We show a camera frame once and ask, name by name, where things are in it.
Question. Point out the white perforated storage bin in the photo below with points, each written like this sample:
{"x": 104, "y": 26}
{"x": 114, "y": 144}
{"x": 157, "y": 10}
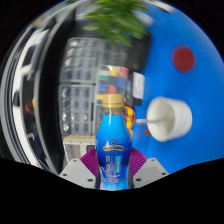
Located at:
{"x": 75, "y": 146}

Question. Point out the white ribbed paper cup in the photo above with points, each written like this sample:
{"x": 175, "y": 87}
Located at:
{"x": 178, "y": 118}

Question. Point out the drawer cabinet with coloured labels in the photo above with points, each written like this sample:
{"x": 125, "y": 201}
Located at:
{"x": 113, "y": 80}

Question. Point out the blue drink bottle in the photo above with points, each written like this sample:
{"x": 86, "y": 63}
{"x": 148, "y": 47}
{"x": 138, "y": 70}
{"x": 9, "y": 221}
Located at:
{"x": 113, "y": 143}

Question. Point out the white stirring stick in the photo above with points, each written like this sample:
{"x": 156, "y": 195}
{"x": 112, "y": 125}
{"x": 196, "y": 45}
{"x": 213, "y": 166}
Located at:
{"x": 146, "y": 121}

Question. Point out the yellow multimeter with red leads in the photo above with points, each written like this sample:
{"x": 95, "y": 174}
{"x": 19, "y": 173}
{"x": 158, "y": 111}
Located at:
{"x": 129, "y": 115}

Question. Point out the grey small-parts drawer cabinet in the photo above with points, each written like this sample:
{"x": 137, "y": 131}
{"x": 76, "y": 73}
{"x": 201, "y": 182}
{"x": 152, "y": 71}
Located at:
{"x": 115, "y": 55}
{"x": 99, "y": 115}
{"x": 76, "y": 108}
{"x": 81, "y": 60}

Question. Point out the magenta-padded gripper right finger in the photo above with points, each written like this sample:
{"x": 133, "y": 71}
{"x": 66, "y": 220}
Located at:
{"x": 148, "y": 171}

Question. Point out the flat round red coaster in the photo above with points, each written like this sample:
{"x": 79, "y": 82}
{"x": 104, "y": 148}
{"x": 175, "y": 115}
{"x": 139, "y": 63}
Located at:
{"x": 183, "y": 59}

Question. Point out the black box with white label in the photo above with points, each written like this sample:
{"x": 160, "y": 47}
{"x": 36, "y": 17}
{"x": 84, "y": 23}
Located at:
{"x": 137, "y": 88}

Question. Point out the green potted plant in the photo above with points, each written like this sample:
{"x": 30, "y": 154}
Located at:
{"x": 118, "y": 20}

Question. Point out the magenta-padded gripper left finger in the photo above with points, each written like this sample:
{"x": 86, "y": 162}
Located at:
{"x": 78, "y": 171}

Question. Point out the black flat case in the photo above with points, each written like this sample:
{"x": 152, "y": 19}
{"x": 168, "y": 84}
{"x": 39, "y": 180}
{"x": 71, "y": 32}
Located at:
{"x": 140, "y": 56}

